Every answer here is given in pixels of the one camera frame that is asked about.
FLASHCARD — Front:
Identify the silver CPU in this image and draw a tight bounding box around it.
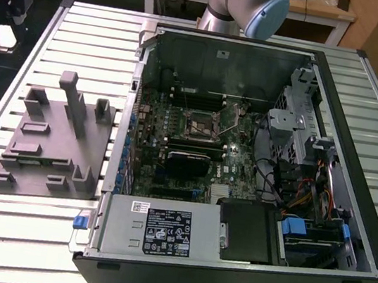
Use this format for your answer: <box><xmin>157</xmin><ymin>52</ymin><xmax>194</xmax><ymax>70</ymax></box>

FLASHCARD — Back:
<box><xmin>0</xmin><ymin>24</ymin><xmax>25</xmax><ymax>57</ymax></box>

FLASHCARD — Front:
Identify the metal socket cover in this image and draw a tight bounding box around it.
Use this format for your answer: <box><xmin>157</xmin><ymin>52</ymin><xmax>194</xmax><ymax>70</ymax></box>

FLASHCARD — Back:
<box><xmin>215</xmin><ymin>99</ymin><xmax>247</xmax><ymax>140</ymax></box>

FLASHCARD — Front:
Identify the CPU socket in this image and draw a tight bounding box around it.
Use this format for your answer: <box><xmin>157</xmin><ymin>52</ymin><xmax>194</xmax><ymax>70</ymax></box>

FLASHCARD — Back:
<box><xmin>182</xmin><ymin>107</ymin><xmax>225</xmax><ymax>145</ymax></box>

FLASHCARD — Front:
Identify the grey parts rack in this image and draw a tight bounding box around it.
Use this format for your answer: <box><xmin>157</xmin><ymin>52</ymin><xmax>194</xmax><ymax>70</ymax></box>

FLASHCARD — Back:
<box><xmin>0</xmin><ymin>60</ymin><xmax>128</xmax><ymax>212</ymax></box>

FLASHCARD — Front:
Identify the blue case latch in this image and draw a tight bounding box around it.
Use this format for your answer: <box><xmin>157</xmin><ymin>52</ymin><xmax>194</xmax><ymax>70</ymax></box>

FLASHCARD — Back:
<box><xmin>73</xmin><ymin>215</ymin><xmax>89</xmax><ymax>231</ymax></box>

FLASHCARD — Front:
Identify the graphics card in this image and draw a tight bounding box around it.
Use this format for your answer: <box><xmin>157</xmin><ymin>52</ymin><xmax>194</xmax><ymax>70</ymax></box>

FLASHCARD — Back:
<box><xmin>163</xmin><ymin>148</ymin><xmax>212</xmax><ymax>181</ymax></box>

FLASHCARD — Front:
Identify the silver power supply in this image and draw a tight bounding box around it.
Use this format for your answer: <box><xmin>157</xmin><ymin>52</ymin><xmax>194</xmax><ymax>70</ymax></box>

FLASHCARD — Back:
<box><xmin>96</xmin><ymin>187</ymin><xmax>228</xmax><ymax>271</ymax></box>

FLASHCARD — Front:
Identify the short black expansion slot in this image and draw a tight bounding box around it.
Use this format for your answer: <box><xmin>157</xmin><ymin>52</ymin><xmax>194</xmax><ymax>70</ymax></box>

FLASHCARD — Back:
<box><xmin>151</xmin><ymin>184</ymin><xmax>200</xmax><ymax>201</ymax></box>

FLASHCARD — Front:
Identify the green motherboard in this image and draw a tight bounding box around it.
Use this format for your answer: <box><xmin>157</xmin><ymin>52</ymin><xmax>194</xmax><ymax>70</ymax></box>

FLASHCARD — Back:
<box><xmin>120</xmin><ymin>80</ymin><xmax>288</xmax><ymax>215</ymax></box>

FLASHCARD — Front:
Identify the silver chipset heatsink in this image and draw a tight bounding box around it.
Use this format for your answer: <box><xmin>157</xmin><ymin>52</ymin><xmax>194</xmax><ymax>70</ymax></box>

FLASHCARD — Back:
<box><xmin>209</xmin><ymin>183</ymin><xmax>232</xmax><ymax>201</ymax></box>

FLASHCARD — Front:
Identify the silver metal drive cage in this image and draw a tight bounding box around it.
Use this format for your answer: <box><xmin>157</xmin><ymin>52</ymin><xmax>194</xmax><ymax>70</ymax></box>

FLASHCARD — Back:
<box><xmin>260</xmin><ymin>63</ymin><xmax>334</xmax><ymax>169</ymax></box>

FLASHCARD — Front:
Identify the black plastic shroud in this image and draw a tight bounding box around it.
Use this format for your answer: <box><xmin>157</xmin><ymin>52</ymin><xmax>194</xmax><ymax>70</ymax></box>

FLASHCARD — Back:
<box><xmin>214</xmin><ymin>196</ymin><xmax>285</xmax><ymax>268</ymax></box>

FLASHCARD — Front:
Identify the blue disk carrier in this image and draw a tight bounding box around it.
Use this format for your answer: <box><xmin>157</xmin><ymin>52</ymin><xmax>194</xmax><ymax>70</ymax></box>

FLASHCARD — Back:
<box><xmin>275</xmin><ymin>215</ymin><xmax>350</xmax><ymax>274</ymax></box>

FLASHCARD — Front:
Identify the small blue latch tab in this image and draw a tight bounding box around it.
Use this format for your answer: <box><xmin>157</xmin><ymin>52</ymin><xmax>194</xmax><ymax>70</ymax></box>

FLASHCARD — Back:
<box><xmin>339</xmin><ymin>223</ymin><xmax>352</xmax><ymax>243</ymax></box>

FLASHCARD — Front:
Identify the thin wire locking lever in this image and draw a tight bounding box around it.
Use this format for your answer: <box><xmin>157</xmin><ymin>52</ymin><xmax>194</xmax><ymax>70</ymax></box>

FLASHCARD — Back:
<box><xmin>179</xmin><ymin>90</ymin><xmax>194</xmax><ymax>114</ymax></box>

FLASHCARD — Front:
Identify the black cable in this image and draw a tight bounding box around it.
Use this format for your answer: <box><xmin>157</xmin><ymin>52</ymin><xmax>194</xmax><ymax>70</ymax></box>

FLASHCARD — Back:
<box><xmin>245</xmin><ymin>118</ymin><xmax>298</xmax><ymax>210</ymax></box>

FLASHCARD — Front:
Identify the orange wire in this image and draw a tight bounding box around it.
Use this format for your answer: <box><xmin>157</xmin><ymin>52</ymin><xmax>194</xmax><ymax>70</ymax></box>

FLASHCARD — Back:
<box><xmin>281</xmin><ymin>187</ymin><xmax>310</xmax><ymax>217</ymax></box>

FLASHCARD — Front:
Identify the yellow wire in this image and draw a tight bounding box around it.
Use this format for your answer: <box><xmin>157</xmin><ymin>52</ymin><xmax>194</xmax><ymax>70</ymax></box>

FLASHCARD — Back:
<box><xmin>318</xmin><ymin>189</ymin><xmax>339</xmax><ymax>221</ymax></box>

